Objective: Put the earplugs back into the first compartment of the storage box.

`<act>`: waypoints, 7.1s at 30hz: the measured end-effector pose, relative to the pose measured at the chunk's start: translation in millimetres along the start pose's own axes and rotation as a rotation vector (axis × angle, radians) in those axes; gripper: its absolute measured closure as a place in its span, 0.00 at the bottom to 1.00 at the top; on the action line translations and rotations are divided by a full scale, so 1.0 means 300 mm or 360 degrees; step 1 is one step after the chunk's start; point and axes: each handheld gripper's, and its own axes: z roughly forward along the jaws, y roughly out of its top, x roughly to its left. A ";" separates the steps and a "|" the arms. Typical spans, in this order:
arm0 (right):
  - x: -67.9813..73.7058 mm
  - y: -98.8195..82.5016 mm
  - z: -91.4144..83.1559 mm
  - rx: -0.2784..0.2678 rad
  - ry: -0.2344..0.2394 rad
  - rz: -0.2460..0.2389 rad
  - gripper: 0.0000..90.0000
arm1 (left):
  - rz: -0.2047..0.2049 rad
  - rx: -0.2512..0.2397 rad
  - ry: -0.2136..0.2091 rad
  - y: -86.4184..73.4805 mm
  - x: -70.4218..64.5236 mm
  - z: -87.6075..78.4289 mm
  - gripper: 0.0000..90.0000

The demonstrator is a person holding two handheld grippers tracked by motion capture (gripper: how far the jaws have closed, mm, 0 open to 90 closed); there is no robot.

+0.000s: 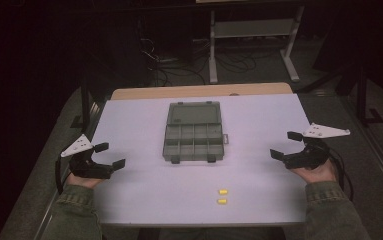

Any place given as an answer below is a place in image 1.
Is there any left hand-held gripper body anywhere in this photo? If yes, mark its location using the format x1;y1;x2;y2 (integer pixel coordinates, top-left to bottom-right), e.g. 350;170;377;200
60;133;114;180

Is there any tangle of floor cables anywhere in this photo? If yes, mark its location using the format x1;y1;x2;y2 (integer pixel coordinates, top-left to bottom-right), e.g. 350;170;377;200
140;37;257;88

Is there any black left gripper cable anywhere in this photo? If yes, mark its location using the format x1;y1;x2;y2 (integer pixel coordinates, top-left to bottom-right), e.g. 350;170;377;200
54;155;71;196

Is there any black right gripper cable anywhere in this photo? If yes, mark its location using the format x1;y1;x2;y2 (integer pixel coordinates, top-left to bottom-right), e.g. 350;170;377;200
327;148;355;202

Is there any person's left hand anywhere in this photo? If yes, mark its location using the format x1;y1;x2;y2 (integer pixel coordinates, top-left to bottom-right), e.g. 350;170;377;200
66;175;111;190

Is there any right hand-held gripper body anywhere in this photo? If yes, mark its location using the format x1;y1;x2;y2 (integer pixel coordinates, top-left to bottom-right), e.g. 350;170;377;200
283;122;351;170

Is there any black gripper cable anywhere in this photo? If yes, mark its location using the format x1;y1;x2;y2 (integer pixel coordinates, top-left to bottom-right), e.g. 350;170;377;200
327;148;355;202
54;155;71;196

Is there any grey plastic organiser box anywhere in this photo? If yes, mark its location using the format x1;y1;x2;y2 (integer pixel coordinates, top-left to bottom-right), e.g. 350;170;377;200
162;100;229;165

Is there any black metal stand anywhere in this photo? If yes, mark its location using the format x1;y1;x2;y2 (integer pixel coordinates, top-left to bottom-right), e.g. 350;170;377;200
354;64;383;127

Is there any white metal desk frame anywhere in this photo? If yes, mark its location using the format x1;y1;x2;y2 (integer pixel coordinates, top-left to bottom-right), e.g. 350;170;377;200
208;5;306;85

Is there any person's right hand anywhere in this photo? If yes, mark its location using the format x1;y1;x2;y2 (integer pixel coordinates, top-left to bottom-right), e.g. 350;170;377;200
290;157;339;185

